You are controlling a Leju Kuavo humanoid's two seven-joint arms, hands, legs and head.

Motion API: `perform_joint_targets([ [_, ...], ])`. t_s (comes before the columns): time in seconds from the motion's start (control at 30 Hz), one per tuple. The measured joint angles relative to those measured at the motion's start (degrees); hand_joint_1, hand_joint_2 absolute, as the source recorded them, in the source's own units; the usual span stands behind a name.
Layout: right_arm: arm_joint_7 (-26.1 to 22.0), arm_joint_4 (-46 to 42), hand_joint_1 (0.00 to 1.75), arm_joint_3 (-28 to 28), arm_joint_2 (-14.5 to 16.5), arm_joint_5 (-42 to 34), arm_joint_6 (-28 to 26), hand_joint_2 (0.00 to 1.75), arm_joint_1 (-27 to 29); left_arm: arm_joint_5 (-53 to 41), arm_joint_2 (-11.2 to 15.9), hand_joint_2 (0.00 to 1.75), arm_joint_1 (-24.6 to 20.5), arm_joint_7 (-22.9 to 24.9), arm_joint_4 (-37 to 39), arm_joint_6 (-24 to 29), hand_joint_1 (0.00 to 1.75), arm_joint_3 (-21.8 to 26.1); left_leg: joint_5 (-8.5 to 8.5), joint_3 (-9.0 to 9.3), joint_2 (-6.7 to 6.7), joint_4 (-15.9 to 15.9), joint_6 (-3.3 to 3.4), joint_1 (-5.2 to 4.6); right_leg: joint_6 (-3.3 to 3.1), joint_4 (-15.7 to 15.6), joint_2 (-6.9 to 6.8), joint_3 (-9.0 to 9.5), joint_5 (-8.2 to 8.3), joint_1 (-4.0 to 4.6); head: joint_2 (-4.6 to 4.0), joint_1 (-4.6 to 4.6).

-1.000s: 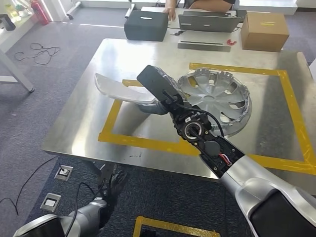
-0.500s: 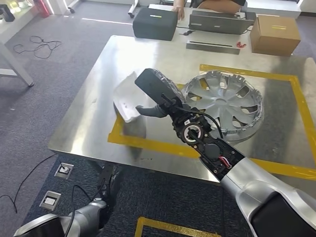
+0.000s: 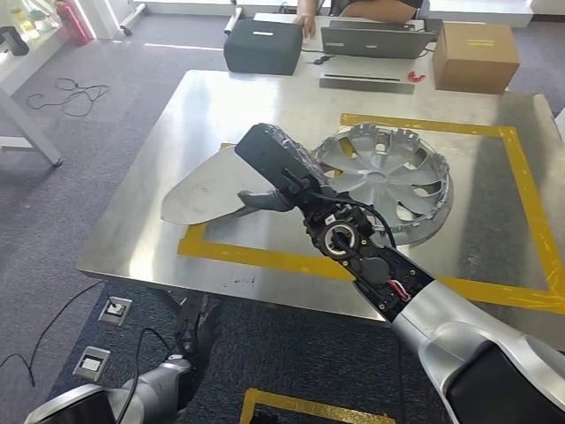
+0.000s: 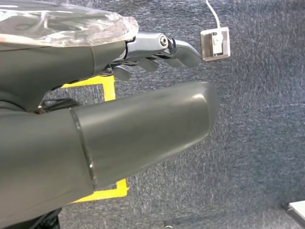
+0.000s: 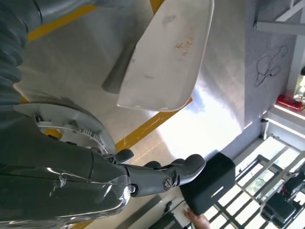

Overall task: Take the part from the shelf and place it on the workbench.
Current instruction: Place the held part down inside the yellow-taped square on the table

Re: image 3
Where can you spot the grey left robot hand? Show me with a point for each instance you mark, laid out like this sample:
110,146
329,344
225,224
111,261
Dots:
205,333

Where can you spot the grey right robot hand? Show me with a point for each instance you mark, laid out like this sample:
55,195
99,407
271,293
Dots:
265,200

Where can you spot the white plastic shell part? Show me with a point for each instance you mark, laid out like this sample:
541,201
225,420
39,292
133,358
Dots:
207,190

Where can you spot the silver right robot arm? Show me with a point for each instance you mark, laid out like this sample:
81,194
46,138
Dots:
441,327

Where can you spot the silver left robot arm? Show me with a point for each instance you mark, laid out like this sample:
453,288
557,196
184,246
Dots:
145,392

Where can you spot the steel workbench table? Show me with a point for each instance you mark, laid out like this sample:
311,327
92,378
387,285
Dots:
265,105

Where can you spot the steel floor socket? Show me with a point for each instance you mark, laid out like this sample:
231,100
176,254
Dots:
115,310
91,364

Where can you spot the dark grey fabric case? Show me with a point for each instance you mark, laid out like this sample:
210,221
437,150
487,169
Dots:
262,47

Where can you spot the yellow floor tape square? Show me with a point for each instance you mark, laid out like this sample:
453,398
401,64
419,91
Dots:
308,407

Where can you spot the grey wheel cover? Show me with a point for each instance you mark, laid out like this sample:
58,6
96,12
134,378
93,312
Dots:
397,170

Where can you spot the flat grey bar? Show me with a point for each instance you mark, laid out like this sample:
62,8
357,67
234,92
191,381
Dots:
366,83

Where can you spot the person's hand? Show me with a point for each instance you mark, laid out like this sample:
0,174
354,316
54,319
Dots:
307,24

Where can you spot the grey laptop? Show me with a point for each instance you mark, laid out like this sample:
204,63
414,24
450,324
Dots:
375,41

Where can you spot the small red object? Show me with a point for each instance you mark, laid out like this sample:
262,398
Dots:
415,76

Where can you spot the person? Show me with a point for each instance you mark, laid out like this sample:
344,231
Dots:
375,9

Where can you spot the brown cardboard box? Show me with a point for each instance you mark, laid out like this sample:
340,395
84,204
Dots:
474,58

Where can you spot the red container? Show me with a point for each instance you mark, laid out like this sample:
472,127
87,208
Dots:
70,20

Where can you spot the small black device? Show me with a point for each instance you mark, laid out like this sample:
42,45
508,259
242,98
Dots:
13,41

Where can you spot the black left wrist camera bracket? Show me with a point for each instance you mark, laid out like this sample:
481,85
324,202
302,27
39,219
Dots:
189,313

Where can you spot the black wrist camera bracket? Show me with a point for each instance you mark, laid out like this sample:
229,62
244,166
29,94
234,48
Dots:
269,155
189,313

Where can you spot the black right wrist camera bracket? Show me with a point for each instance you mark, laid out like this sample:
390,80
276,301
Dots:
269,155

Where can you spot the white frame side table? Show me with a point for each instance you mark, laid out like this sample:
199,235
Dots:
17,88

